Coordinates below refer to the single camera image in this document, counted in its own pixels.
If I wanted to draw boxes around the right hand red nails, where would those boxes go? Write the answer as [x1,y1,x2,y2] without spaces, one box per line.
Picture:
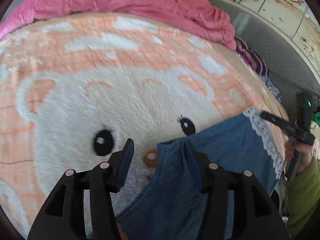
[285,141,315,174]

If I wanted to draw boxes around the peach bear pattern blanket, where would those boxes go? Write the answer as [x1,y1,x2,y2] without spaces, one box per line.
[1,13,287,238]

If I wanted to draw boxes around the blue denim pants lace trim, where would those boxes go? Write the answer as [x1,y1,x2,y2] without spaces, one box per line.
[116,107,283,239]

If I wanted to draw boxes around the blue floral pillow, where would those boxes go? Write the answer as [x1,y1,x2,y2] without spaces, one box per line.
[261,76,282,103]

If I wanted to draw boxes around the green sleeved right forearm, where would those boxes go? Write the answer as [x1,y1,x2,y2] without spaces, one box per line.
[286,157,319,239]

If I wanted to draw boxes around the blossom tree wall painting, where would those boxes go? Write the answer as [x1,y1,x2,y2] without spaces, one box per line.
[231,0,319,72]

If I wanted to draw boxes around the grey padded headboard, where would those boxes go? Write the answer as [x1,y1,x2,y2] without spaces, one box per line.
[208,0,319,120]

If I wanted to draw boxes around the purple striped pillow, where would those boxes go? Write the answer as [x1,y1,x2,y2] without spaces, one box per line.
[234,36,271,78]

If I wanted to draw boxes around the pink crumpled duvet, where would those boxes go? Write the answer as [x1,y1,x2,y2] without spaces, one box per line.
[1,0,236,50]

